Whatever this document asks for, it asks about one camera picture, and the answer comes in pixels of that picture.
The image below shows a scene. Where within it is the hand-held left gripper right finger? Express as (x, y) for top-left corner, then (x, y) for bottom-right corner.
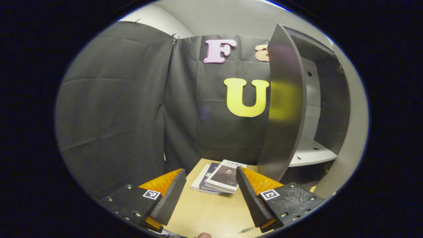
(235, 166), (326, 233)

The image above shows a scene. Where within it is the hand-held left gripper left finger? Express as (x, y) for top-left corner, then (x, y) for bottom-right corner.
(99, 169), (187, 232)

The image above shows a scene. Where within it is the dark grey cabinet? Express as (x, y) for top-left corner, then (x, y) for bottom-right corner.
(258, 23), (351, 186)

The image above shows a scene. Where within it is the grey cabinet door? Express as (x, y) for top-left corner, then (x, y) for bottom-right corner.
(313, 43), (369, 199)

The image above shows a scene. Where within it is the white cabinet shelf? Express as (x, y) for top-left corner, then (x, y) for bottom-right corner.
(289, 139), (338, 167)

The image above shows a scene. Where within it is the dark blue book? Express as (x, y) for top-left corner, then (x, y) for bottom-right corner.
(198, 162), (232, 194)

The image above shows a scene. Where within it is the black backdrop cloth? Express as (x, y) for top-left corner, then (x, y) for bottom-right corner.
(55, 20), (275, 199)

